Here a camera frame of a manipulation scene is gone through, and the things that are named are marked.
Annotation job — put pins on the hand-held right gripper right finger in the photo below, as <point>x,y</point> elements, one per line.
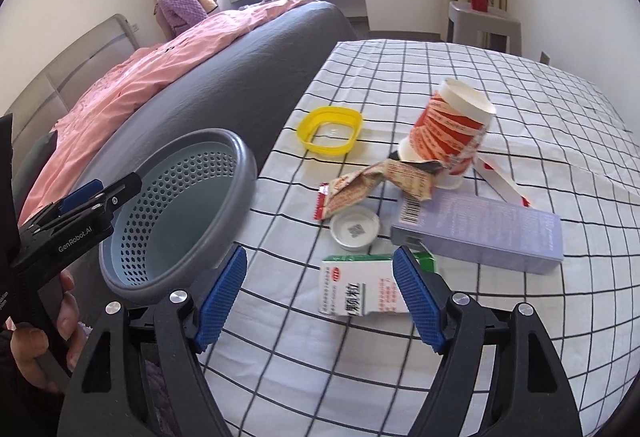
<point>415,297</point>

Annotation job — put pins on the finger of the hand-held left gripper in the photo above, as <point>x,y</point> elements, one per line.
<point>122,189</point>
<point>82,194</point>

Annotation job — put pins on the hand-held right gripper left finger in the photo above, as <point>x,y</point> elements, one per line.
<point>222,302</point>

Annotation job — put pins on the grey perforated plastic basket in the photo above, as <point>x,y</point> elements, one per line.
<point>150,227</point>

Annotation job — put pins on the white and green medicine box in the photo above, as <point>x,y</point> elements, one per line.
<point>360,287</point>

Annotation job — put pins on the white playing card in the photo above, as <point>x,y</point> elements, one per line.
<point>500,179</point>

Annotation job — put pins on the red and white paper cup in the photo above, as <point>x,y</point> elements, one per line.
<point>445,132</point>

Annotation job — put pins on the person's left hand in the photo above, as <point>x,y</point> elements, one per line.
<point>67,312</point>

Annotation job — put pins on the dark grey pillow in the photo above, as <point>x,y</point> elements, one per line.
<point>32,162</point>

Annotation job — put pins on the white round cap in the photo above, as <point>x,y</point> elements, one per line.
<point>355,229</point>

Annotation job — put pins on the purple cardboard box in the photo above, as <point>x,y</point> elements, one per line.
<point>480,232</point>

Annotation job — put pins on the white checkered tablecloth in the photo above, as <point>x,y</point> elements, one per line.
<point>500,342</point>

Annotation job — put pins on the bed with pink quilt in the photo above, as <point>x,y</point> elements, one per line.
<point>125,92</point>

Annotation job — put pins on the crumpled red striped wrapper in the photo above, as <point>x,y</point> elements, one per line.
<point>350,192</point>

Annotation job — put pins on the grey headboard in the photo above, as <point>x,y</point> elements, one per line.
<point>60,72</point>

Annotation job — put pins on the purple quilted bag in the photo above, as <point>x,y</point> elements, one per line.
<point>180,7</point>

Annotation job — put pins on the grey plastic stool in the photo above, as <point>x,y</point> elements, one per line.
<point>480,24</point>

